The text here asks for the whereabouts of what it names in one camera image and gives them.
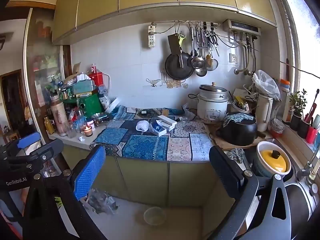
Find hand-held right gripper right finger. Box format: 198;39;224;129
208;145;294;240

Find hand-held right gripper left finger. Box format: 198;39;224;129
22;145;108;240

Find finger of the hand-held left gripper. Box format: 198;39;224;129
15;139;64;174
0;132;42;162

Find long white box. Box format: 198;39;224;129
157;115;177;132

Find grey dish rag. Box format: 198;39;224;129
226;148;245;164

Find yellow oil bottle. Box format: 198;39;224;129
44;116;55;135

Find wooden cutting board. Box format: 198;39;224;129
205;123;266;151

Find crumpled plastic floor bag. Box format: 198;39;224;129
82;188;119;214

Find beige patterned flask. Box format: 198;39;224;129
50;97;68;137

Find black cooking pot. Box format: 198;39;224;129
216;116;258;146

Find yellow pot lid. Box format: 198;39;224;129
259;149;287;173

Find teal knit cloth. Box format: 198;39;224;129
222;112;257;128

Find blue patterned table cloth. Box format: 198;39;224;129
89;104;216;162

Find green metal tin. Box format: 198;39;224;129
62;93;104;113

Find white rice cooker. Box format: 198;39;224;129
197;82;229;124

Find stack of small bowls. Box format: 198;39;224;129
271;118;286;138

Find white perforated round disc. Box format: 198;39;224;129
104;97;122;114

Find white electric kettle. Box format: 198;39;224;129
255;94;274;132

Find teal tissue box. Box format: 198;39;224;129
72;80;97;96

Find glass door cabinet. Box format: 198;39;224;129
23;7;73;141

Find clear plastic bowl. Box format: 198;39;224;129
143;206;167;226

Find small blue white box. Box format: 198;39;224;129
149;120;167;137

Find sink faucet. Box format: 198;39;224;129
296;152;320;181

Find red box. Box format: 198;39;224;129
87;65;104;86

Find red cup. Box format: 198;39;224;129
305;126;318;144

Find clear plastic bag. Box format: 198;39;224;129
252;70;282;101

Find potted green plant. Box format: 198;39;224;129
289;88;308;132

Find metal water pipes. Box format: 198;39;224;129
234;39;258;77

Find steel ladle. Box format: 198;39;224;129
195;27;208;77

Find mesh strainer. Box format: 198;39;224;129
205;50;219;71

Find black frying pan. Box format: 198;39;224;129
165;51;196;81

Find steel skimmer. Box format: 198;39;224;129
191;26;204;69

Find kitchen scissors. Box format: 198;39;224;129
208;30;221;57

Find steel cleaver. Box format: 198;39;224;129
167;32;184;68

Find white power strip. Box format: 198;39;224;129
147;24;156;48

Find black power cable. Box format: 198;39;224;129
188;93;200;111

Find tableware wall decal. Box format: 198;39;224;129
146;68;189;89

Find thin black wire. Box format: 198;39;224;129
278;61;320;78

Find wall water heater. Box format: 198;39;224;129
223;19;261;37

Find metal hanging rail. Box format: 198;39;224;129
150;20;219;27

